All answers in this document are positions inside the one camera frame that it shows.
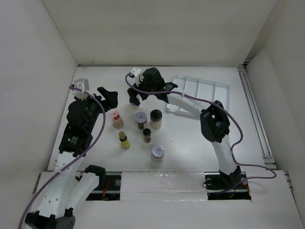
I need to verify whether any aluminium rail right side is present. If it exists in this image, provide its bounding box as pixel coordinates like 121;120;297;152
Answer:
237;62;293;191

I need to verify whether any white lid beige spice jar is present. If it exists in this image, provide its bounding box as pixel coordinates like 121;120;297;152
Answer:
151;145;165;162

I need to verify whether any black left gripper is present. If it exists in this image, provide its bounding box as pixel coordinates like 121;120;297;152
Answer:
76;87;117;132

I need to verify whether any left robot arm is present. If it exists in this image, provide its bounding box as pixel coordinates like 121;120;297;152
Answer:
20;85;118;229

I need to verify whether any tall blue label spice bottle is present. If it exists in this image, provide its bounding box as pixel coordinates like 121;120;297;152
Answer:
130;102;139;110

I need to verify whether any white plastic organizer tray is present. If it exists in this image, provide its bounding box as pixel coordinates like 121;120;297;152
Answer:
172;75;230;112

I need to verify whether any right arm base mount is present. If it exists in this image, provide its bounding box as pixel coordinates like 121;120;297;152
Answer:
202;172;252;200

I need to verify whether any white lid brown spice jar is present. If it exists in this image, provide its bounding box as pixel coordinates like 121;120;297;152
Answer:
135;112;147;130

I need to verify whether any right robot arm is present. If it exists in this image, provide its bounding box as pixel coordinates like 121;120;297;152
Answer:
125;67;241;189

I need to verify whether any yellow label brown cap bottle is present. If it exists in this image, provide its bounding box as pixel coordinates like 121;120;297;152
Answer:
119;131;130;149

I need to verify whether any black cap beige spice jar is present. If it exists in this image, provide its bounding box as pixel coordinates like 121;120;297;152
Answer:
150;109;163;129

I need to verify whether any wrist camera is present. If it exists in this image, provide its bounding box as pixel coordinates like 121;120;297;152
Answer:
72;78;89;100
130;67;142;85

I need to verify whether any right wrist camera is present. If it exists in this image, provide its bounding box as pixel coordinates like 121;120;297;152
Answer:
130;67;142;85

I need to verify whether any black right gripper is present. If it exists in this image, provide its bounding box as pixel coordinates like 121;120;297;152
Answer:
128;73;156;105

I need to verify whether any small black cap pepper jar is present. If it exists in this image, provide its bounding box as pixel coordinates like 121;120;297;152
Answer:
142;128;151;143

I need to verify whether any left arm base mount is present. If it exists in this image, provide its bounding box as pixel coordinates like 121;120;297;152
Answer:
86;172;122;201

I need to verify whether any pink cap spice bottle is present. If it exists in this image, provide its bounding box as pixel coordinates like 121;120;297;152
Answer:
111;111;124;129

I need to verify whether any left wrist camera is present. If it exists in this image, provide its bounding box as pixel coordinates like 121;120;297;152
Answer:
72;78;89;100

